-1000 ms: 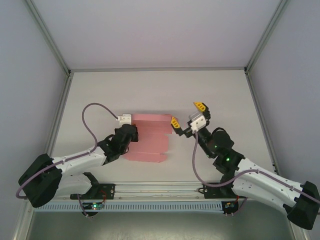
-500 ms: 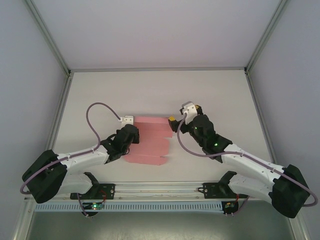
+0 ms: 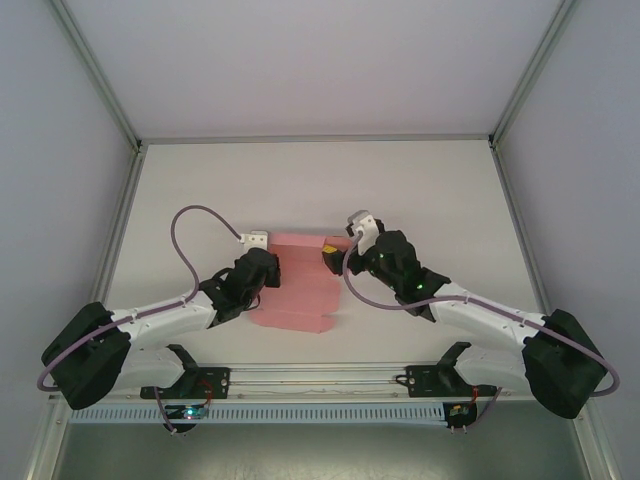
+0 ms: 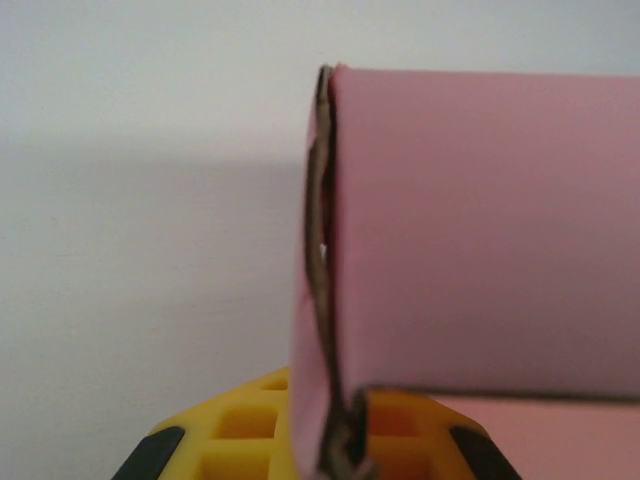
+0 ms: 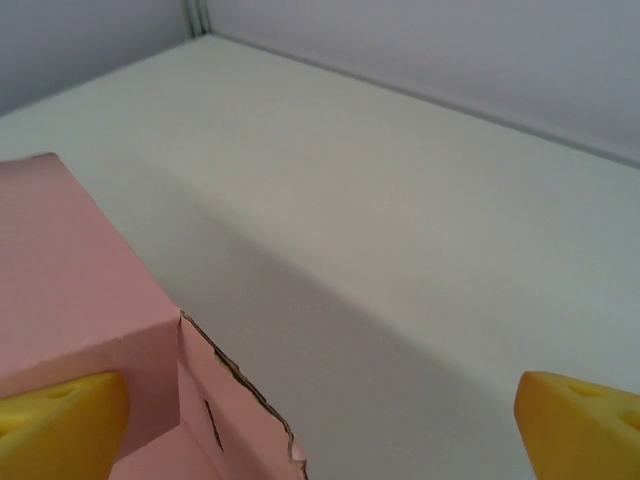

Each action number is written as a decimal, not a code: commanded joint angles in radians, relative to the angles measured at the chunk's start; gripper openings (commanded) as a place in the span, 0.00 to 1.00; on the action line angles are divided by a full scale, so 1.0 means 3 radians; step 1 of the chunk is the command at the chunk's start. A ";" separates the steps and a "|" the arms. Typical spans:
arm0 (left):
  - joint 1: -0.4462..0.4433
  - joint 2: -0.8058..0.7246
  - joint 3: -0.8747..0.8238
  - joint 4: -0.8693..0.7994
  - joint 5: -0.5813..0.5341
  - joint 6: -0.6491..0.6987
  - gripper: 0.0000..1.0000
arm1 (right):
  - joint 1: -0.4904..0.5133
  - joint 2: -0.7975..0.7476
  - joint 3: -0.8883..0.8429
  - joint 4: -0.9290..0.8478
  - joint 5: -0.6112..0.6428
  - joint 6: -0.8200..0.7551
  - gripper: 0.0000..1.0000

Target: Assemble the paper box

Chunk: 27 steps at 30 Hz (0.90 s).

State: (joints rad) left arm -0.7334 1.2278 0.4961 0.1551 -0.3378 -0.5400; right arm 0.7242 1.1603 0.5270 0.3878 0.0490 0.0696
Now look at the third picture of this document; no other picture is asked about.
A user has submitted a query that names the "pink paper box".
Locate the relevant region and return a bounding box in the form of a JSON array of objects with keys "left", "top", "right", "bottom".
[{"left": 249, "top": 229, "right": 354, "bottom": 336}]

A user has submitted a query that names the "circuit board with green light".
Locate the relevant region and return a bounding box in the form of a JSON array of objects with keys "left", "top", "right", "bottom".
[{"left": 166, "top": 405, "right": 211, "bottom": 422}]

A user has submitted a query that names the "black round mounting disc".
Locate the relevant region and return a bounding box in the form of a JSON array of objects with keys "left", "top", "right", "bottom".
[
  {"left": 446, "top": 401, "right": 480, "bottom": 438},
  {"left": 161, "top": 418, "right": 199, "bottom": 438}
]

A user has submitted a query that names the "grey metal panel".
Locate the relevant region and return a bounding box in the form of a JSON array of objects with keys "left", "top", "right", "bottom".
[{"left": 52, "top": 422, "right": 587, "bottom": 480}]

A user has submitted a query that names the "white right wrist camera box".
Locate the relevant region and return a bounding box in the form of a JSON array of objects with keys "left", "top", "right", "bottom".
[{"left": 345, "top": 209, "right": 378, "bottom": 247}]

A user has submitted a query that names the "aluminium frame crossbar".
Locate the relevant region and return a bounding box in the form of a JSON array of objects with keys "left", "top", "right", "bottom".
[{"left": 136, "top": 131, "right": 494, "bottom": 147}]

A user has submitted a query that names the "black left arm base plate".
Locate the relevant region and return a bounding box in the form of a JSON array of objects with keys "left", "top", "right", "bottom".
[{"left": 139, "top": 365, "right": 233, "bottom": 402}]

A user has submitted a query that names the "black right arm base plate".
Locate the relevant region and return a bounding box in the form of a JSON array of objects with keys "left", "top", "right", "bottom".
[{"left": 406, "top": 364, "right": 499, "bottom": 400}]

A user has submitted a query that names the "aluminium mounting rail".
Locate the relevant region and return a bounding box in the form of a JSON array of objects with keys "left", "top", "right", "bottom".
[{"left": 48, "top": 362, "right": 595, "bottom": 402}]

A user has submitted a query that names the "white slotted cable duct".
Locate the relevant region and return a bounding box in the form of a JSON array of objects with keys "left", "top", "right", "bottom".
[{"left": 68, "top": 403, "right": 447, "bottom": 427}]

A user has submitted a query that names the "aluminium frame post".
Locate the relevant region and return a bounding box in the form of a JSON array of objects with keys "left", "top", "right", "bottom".
[
  {"left": 47, "top": 0, "right": 147, "bottom": 154},
  {"left": 486, "top": 0, "right": 592, "bottom": 151}
]

